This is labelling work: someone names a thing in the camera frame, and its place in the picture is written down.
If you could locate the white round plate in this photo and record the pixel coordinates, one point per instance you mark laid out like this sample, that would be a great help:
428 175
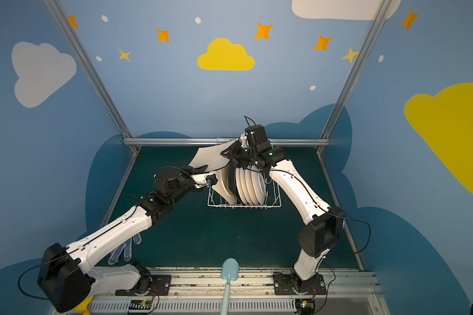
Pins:
239 186
260 186
242 172
253 185

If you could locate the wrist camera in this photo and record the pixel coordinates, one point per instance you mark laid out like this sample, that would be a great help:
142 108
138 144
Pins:
205 180
257 138

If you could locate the circuit board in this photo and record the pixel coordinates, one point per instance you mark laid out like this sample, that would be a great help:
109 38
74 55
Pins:
140 305
304 307

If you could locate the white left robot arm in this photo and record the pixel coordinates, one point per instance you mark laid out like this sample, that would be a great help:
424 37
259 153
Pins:
64 274

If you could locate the black square plate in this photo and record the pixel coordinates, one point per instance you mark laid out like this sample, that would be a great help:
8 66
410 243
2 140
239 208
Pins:
231 184

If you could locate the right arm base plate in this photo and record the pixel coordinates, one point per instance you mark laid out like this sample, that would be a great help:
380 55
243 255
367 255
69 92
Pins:
291 284

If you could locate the right circuit board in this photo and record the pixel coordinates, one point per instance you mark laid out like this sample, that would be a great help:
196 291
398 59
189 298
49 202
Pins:
304 307

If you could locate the blue dotted work glove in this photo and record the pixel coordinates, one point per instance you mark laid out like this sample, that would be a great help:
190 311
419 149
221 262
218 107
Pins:
124 250

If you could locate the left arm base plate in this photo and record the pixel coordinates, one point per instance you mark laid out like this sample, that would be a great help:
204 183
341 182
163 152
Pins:
148 286

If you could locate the yellow toy scoop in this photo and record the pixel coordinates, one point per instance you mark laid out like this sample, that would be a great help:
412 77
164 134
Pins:
83 307

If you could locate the light blue toy shovel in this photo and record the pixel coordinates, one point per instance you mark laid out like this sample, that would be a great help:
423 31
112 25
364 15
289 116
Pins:
229 273

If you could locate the left circuit board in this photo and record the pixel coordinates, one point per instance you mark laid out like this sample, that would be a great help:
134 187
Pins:
140 305

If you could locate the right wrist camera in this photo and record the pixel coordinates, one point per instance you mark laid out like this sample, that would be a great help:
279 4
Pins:
257 138

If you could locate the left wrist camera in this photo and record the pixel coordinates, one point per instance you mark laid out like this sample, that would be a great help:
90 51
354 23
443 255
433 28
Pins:
205 180

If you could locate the cream square plate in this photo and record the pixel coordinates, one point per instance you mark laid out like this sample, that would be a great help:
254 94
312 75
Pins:
211 157
222 188

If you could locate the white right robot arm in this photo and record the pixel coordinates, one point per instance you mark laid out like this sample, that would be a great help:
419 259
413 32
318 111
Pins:
323 223

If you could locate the white wire dish rack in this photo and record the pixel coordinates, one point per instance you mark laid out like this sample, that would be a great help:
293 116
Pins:
273 198

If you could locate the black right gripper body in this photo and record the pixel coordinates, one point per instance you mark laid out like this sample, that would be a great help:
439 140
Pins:
238 156

